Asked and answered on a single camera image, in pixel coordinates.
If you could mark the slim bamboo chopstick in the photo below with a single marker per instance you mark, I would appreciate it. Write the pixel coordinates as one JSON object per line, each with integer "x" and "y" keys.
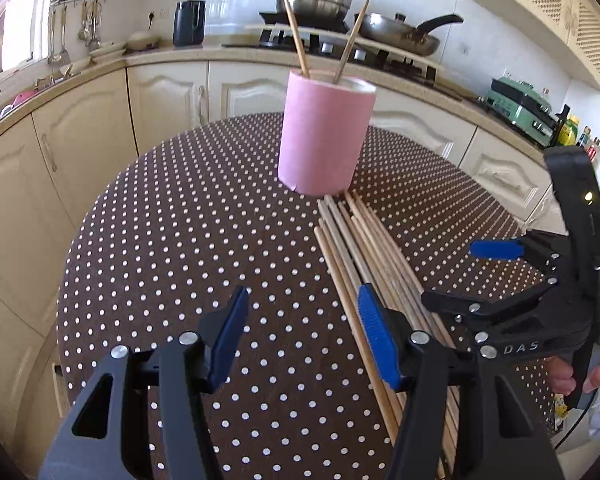
{"x": 296, "y": 35}
{"x": 352, "y": 40}

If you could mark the black electric kettle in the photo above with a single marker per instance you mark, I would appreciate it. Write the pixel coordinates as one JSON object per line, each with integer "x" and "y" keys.
{"x": 189, "y": 22}

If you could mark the dark glass bottle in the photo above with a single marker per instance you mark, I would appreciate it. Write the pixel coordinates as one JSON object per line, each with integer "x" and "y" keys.
{"x": 564, "y": 111}

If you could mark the black gas stove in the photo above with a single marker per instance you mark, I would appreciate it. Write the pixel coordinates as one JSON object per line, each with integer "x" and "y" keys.
{"x": 280, "y": 40}

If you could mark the green countertop appliance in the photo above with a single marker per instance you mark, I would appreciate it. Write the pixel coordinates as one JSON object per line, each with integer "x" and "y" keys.
{"x": 517, "y": 110}

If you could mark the steel frying pan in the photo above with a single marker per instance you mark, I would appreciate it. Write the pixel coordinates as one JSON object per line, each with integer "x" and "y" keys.
{"x": 400, "y": 32}

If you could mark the dark sauce bottle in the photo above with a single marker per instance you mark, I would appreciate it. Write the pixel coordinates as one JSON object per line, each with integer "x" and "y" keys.
{"x": 585, "y": 138}

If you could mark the cream lattice door wall cabinet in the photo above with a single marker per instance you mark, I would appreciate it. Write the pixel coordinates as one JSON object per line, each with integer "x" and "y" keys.
{"x": 550, "y": 5}

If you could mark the bunch of wooden chopsticks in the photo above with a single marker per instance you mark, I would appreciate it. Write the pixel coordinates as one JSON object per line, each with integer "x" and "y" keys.
{"x": 350, "y": 255}

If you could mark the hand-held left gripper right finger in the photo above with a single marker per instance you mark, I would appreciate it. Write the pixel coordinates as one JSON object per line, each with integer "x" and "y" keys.
{"x": 377, "y": 340}

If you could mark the pink bowl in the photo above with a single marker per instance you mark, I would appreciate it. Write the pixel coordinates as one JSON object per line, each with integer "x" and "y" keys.
{"x": 24, "y": 99}

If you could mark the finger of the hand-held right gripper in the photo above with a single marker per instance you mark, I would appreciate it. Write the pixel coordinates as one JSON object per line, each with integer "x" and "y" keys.
{"x": 450, "y": 302}
{"x": 495, "y": 250}

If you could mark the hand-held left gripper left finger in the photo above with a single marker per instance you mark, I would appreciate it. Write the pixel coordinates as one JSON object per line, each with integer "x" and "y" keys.
{"x": 230, "y": 335}

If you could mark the stack of white plates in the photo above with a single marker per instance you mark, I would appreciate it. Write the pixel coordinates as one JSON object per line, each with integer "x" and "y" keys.
{"x": 107, "y": 52}

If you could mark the steel ladle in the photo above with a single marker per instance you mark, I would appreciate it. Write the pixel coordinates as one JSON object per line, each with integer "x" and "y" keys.
{"x": 56, "y": 40}

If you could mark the pink cup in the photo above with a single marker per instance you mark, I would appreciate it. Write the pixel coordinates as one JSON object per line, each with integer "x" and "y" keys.
{"x": 320, "y": 140}

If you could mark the brown polka dot tablecloth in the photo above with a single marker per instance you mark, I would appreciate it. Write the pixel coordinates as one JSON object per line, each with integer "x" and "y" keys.
{"x": 205, "y": 235}

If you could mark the yellow green bottle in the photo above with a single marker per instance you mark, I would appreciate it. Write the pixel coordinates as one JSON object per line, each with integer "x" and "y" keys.
{"x": 570, "y": 132}

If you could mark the white bowl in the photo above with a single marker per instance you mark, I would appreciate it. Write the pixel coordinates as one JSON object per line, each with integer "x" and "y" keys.
{"x": 142, "y": 40}

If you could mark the beige stone countertop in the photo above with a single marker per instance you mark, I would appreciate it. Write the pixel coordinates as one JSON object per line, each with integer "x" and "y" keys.
{"x": 180, "y": 54}

